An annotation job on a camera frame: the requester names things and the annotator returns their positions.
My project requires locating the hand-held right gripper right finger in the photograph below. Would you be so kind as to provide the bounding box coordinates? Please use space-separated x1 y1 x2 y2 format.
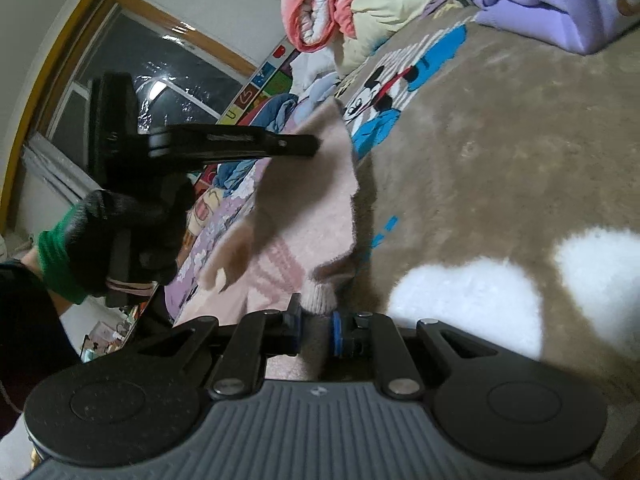
330 310 506 396

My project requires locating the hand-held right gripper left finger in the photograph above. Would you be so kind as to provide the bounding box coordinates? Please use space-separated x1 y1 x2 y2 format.
134 294 304 401

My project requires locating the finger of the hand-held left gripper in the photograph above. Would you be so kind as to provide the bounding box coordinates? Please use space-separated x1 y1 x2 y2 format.
147 126 321 165

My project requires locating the pink fuzzy sweater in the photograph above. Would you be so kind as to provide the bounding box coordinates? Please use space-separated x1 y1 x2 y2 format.
172 97 363 328

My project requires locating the person's left forearm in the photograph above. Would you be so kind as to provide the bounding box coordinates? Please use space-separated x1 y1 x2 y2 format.
0 247 83 416

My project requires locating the blue clothes pile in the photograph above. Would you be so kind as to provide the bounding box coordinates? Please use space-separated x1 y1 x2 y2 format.
215 91 302 192

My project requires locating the person's left hand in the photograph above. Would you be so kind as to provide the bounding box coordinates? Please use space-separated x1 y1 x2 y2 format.
37 172 197 306

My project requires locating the colourful patterned bed guard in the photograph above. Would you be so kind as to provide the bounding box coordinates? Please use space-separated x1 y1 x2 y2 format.
192 44 302 196

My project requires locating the window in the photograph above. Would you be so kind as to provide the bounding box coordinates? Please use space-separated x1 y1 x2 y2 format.
30 0 262 152

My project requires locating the purple printed sheet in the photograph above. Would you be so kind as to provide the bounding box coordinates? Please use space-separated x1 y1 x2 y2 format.
164 159 268 322

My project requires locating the white cloth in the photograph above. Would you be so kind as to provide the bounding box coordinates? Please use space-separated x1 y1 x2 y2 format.
289 50 347 107

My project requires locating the brown cartoon printed blanket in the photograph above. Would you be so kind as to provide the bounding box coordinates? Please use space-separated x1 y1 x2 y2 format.
265 5 640 411

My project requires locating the purple fleece blanket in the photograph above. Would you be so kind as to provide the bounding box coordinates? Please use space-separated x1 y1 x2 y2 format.
446 0 640 57

